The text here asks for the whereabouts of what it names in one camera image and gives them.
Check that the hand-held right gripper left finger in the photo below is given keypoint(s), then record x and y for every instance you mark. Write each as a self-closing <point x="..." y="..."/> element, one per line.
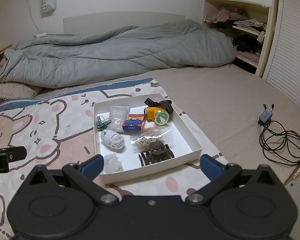
<point x="92" y="167"/>

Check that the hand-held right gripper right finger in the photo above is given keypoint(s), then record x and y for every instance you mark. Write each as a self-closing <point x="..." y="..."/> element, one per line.
<point x="210" y="167"/>

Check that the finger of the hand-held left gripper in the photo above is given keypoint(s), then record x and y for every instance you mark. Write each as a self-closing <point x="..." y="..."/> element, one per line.
<point x="16" y="154"/>

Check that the white tissue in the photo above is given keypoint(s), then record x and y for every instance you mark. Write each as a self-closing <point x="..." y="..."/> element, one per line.
<point x="112" y="163"/>

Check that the white cardboard box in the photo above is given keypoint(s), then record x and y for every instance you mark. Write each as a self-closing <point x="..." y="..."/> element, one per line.
<point x="185" y="142"/>

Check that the green clip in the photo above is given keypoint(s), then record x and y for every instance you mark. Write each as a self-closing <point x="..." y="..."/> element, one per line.
<point x="103" y="123"/>

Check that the grey pouch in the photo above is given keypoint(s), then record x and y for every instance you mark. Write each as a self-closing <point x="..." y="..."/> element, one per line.
<point x="118" y="118"/>

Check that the brown hair claw clip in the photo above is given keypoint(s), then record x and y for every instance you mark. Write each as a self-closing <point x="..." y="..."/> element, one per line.
<point x="156" y="152"/>

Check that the red and blue card box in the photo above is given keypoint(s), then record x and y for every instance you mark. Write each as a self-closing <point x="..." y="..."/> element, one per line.
<point x="134" y="123"/>

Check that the clear bag of rubber bands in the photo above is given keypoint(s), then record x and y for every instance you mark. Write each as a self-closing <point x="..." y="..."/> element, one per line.
<point x="150" y="136"/>

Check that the printed cartoon blanket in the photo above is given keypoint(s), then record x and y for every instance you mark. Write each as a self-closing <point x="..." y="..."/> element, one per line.
<point x="52" y="120"/>

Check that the beige pillow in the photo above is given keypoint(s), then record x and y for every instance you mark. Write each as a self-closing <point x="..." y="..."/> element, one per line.
<point x="12" y="88"/>

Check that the dark grey charger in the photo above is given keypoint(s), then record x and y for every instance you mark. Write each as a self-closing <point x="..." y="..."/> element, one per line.
<point x="265" y="115"/>

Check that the wooden bedside shelf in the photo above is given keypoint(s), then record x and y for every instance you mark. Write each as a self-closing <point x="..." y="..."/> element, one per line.
<point x="0" y="60"/>

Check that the grey quilt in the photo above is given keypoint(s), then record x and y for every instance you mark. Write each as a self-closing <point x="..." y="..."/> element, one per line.
<point x="115" y="52"/>

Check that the folded pink clothes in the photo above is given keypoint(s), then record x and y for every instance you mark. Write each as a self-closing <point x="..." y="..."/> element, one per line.
<point x="250" y="56"/>

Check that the white power plug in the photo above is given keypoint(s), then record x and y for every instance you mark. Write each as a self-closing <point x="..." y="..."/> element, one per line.
<point x="40" y="35"/>

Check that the dark clothes pile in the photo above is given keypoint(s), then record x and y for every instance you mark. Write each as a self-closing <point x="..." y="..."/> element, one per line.
<point x="247" y="43"/>

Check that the white louvred door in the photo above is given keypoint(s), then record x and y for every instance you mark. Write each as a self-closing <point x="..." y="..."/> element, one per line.
<point x="287" y="55"/>

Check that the folded beige cloth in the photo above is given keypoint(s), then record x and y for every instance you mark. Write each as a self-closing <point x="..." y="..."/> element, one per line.
<point x="250" y="25"/>

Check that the pink clothes pile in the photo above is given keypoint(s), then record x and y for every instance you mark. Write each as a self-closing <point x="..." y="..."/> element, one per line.
<point x="225" y="15"/>

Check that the cream wall shelf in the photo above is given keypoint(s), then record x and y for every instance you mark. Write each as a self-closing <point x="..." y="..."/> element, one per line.
<point x="262" y="52"/>

